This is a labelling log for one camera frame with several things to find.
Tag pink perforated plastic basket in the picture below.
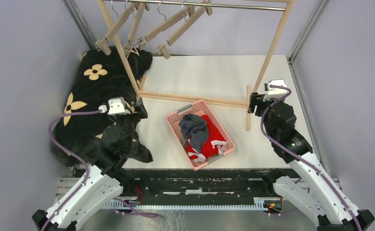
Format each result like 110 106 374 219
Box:
166 100 235 171

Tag dark striped boxer shorts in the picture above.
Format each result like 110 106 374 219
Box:
179 114 210 153

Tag red printed underwear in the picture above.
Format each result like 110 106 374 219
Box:
185 115 228 163

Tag wooden hanger holding striped boxers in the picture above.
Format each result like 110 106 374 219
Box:
157 6 213 59

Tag wooden clip hanger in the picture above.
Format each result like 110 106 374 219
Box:
123 3 150 58
95 0 135 55

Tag wooden hanger holding red underwear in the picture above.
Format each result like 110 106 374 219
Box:
137 5 195 49

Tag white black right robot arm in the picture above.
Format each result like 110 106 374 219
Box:
248 92 375 231

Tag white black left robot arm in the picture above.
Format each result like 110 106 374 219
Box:
32 97 148 231

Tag empty wooden clip hanger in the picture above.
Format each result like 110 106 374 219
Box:
95 0 135 55

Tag black beige flower blanket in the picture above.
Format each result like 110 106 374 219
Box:
53 46 153 163

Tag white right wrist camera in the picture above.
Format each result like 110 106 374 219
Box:
263 79 289 102

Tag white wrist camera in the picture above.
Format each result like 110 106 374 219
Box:
263 79 289 102
98 97 131 116

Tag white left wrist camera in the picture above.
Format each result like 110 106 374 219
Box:
98 97 131 116

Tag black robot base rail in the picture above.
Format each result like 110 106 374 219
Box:
76 168 303 214

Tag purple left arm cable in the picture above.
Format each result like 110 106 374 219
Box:
40 110 103 231

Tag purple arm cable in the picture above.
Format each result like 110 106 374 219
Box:
40 110 103 231
259 84 363 231

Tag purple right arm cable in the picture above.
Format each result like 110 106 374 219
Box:
259 84 363 231

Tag wooden clothes rack frame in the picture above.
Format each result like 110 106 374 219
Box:
96 0 297 132

